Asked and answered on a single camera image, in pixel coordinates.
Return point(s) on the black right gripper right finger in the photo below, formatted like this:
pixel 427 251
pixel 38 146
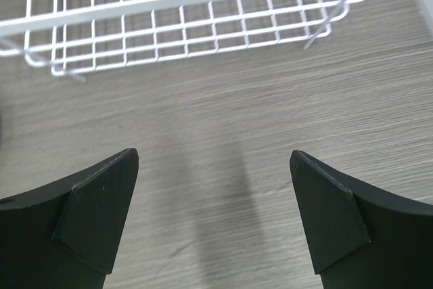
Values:
pixel 358 235

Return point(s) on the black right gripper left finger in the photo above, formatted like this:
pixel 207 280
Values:
pixel 66 234

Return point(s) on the white wire dish rack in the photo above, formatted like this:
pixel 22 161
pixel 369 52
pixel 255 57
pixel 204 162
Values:
pixel 77 37

